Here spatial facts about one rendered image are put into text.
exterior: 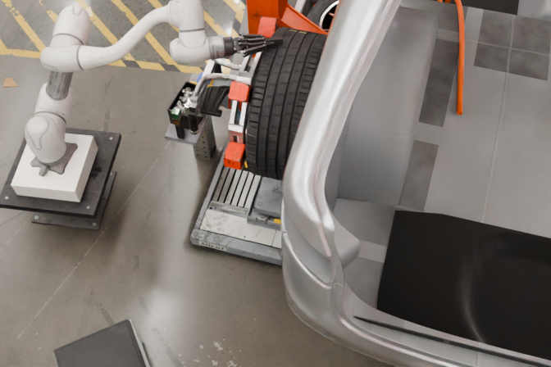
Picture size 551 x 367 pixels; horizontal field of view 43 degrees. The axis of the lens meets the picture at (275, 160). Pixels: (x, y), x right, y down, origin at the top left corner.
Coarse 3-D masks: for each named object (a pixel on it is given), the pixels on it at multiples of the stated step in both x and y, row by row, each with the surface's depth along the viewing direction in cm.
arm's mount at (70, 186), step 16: (80, 144) 355; (96, 144) 363; (80, 160) 350; (16, 176) 347; (32, 176) 346; (48, 176) 346; (64, 176) 346; (80, 176) 346; (16, 192) 350; (32, 192) 347; (48, 192) 345; (64, 192) 343; (80, 192) 349
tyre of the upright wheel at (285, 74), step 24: (288, 48) 286; (312, 48) 285; (264, 72) 280; (288, 72) 280; (312, 72) 279; (264, 96) 280; (288, 96) 277; (264, 120) 280; (288, 120) 278; (264, 144) 285; (288, 144) 283; (264, 168) 296
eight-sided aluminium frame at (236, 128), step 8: (248, 56) 291; (256, 56) 291; (256, 64) 289; (240, 72) 286; (248, 72) 286; (256, 72) 291; (240, 80) 285; (248, 80) 285; (232, 104) 288; (248, 104) 290; (232, 112) 288; (232, 120) 289; (240, 120) 288; (232, 128) 290; (240, 128) 289; (232, 136) 293; (240, 136) 291
